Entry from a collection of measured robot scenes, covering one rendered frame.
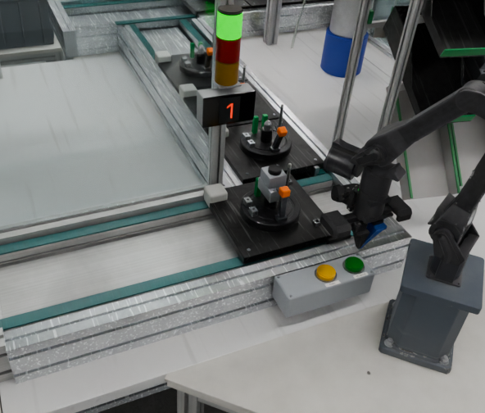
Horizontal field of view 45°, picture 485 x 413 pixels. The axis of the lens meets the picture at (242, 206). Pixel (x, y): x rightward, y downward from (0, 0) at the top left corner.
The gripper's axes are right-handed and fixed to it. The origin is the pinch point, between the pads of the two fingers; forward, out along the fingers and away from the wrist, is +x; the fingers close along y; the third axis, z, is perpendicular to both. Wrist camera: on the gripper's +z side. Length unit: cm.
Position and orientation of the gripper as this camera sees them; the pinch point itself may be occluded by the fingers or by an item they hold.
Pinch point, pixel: (361, 234)
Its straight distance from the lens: 122.0
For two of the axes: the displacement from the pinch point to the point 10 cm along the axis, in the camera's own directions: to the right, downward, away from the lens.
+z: -4.1, -6.0, 6.9
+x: -0.7, 7.8, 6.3
